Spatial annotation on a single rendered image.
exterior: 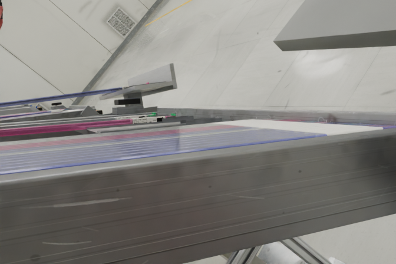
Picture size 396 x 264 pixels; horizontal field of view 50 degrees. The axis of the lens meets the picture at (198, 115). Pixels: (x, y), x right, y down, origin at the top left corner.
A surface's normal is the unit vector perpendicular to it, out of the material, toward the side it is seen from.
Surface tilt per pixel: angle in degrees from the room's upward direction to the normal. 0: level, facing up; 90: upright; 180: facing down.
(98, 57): 90
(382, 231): 0
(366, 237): 0
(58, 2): 90
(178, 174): 90
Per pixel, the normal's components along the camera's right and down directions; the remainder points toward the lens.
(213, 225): 0.41, 0.03
